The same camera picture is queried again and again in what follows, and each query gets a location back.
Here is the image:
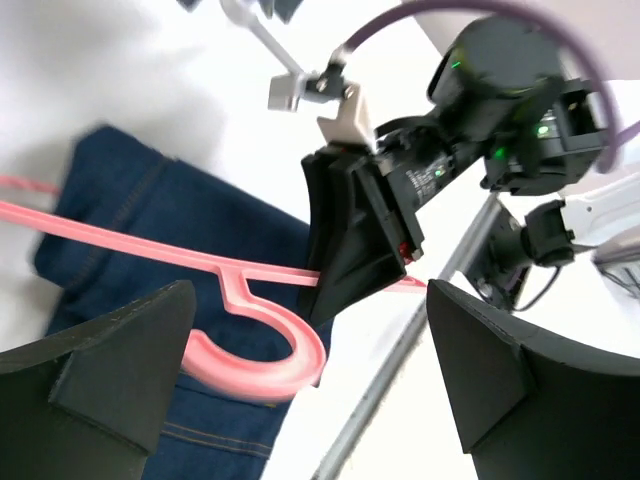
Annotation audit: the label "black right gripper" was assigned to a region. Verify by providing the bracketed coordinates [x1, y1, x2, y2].
[299, 115, 484, 325]

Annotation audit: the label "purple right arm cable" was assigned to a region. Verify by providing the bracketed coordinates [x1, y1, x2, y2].
[327, 0, 640, 174]

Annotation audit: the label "silver clothes rack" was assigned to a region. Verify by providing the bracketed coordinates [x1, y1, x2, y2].
[219, 0, 304, 76]

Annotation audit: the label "pink hanger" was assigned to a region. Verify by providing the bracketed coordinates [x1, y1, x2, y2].
[0, 173, 429, 404]

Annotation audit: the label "aluminium table rail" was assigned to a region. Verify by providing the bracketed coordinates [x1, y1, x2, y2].
[311, 193, 501, 480]

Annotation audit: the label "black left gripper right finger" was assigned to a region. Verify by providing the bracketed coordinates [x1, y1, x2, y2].
[426, 280, 639, 480]

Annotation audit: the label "dark blue denim trousers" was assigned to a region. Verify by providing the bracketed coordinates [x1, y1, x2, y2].
[33, 125, 309, 479]

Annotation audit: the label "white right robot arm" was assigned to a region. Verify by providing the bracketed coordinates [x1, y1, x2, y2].
[298, 15, 605, 326]

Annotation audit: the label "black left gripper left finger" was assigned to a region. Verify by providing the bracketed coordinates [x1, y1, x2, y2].
[1, 281, 196, 480]

